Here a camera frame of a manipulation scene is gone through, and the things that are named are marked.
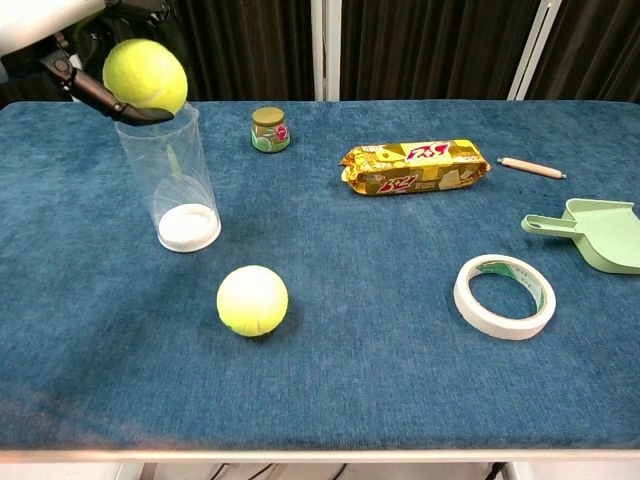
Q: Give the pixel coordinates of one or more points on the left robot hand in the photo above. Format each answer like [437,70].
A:
[95,95]

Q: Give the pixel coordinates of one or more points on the yellow tennis ball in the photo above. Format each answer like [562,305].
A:
[252,302]
[145,75]

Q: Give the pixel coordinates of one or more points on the black curtain panel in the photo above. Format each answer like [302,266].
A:
[600,50]
[250,50]
[425,50]

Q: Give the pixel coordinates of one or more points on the clear plastic tennis ball tube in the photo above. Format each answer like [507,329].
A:
[187,235]

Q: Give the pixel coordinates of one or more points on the small jar with gold lid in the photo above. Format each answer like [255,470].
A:
[270,130]

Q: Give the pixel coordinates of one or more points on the blue table cloth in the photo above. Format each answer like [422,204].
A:
[350,300]

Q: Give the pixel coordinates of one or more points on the yellow snack packet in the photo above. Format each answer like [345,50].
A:
[415,167]

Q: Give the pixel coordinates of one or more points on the white tape roll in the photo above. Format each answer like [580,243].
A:
[500,327]

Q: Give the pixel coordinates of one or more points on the green plastic dustpan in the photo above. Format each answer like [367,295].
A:
[605,240]

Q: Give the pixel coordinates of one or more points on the white frame post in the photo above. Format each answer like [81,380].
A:
[532,50]
[325,50]

